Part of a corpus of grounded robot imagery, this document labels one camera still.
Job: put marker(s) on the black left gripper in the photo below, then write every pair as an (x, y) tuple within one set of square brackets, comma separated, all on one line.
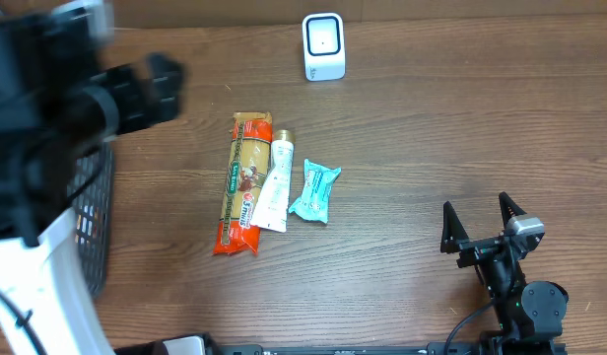
[(137, 99)]

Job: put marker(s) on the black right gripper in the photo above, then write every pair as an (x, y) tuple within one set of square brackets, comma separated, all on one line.
[(455, 233)]

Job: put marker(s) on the orange spaghetti packet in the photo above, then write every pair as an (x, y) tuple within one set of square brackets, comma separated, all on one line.
[(248, 167)]

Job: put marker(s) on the teal snack packet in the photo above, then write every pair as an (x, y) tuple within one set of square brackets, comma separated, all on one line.
[(313, 204)]

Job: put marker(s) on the white tube gold cap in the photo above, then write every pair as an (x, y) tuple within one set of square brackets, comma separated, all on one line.
[(271, 210)]

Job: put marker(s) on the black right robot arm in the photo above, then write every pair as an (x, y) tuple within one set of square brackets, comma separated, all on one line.
[(530, 315)]

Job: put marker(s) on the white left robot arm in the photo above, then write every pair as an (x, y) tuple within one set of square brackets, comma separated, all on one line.
[(58, 104)]

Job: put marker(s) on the white barcode scanner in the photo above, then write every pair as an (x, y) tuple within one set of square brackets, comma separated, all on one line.
[(323, 47)]

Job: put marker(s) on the dark grey plastic basket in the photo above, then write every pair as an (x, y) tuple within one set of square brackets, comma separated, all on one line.
[(93, 183)]

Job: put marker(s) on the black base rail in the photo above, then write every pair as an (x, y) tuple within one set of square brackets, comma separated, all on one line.
[(433, 348)]

